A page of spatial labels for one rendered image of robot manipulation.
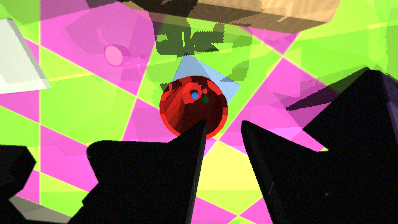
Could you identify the red marble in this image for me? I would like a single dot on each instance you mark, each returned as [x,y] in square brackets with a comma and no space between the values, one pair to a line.
[205,89]

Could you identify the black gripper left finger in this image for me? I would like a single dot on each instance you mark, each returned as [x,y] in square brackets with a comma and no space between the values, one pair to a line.
[177,163]

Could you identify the blue marble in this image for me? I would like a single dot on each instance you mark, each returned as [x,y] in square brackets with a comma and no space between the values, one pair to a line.
[194,95]

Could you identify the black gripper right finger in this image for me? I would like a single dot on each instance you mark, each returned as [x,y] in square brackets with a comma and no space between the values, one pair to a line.
[299,185]

